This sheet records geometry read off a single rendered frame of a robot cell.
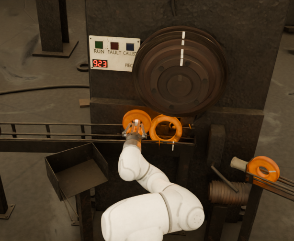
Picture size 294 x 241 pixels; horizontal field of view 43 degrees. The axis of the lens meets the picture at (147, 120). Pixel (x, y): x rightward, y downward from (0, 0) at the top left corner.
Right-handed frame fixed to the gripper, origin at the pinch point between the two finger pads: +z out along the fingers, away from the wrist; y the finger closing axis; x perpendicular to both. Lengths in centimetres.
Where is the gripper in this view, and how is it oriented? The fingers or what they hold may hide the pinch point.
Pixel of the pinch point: (137, 120)
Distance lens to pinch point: 200.0
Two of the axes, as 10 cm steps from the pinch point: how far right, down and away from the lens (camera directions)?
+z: 0.8, -6.0, 8.0
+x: 0.3, -8.0, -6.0
